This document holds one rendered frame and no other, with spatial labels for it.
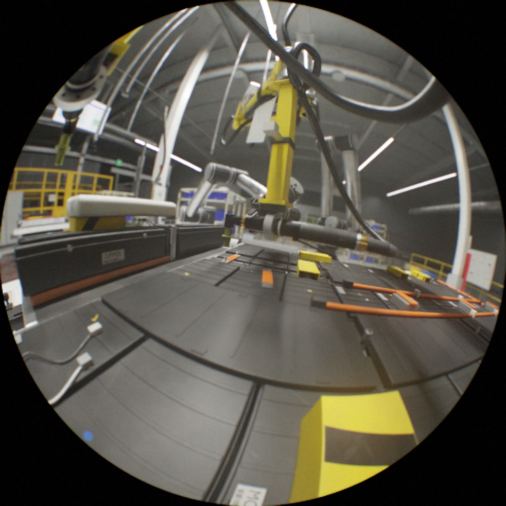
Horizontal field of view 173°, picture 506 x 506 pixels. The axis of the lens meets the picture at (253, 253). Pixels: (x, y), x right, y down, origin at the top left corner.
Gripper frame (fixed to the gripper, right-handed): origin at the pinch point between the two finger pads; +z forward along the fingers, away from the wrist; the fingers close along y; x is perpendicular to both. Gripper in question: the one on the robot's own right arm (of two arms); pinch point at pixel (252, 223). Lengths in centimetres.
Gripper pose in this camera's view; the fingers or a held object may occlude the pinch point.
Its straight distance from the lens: 52.1
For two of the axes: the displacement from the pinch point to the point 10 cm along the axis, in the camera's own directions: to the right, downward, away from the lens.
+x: -8.6, -2.1, 4.6
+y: 1.3, 7.9, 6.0
